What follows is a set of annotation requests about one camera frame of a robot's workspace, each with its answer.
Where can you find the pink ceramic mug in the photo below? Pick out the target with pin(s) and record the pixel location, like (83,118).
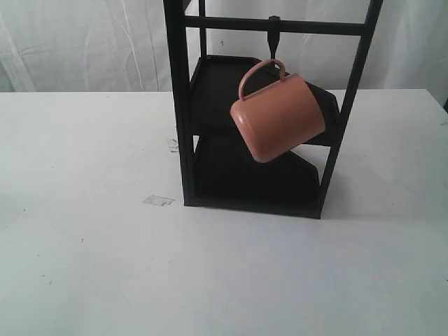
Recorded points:
(277,117)

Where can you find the black metal shelf rack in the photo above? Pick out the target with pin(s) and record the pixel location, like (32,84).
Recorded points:
(216,169)

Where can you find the small tape scrap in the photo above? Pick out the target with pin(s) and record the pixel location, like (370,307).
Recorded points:
(173,145)

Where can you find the clear tape piece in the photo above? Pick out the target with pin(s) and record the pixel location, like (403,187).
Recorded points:
(158,201)

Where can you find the black rack hook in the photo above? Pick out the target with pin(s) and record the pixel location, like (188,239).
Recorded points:
(273,35)

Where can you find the white backdrop curtain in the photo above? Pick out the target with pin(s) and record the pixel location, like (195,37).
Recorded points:
(122,45)

